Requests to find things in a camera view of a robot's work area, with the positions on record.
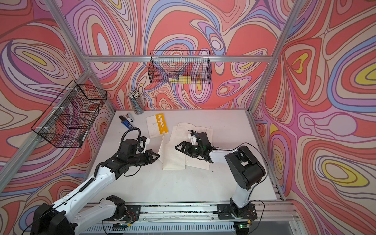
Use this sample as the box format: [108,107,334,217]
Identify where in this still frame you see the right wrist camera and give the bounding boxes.
[189,130,198,146]

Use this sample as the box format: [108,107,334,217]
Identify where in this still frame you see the blue stapler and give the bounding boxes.
[119,115,134,129]

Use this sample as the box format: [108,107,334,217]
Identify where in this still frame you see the back wire basket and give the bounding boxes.
[148,50,212,84]

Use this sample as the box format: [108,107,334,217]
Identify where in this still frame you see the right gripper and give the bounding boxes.
[175,141,204,158]

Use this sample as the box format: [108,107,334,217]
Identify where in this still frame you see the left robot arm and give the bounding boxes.
[28,127,160,235]

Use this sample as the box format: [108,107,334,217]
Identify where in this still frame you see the yellow sticky notes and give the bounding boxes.
[168,75,192,84]

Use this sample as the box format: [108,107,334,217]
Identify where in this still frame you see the mesh pencil cup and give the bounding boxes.
[128,91,145,115]

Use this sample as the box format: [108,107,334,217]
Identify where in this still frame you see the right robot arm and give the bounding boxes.
[175,130,267,220]

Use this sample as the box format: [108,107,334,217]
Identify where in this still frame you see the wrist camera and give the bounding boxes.
[189,130,198,146]
[138,136,150,153]

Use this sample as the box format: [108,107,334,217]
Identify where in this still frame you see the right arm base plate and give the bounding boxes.
[213,203,258,221]

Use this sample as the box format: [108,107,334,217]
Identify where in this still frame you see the small white eraser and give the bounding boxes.
[125,113,134,123]

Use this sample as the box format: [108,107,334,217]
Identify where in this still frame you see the wire basket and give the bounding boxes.
[148,50,212,84]
[31,80,107,148]

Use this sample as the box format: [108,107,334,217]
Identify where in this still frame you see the left wire basket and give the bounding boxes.
[31,80,107,148]

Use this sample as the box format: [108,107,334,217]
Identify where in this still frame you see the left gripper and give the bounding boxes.
[127,149,161,168]

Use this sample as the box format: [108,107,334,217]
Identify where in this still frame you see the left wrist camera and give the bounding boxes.
[138,136,150,153]

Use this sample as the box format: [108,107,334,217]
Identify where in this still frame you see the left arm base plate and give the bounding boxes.
[119,205,141,222]

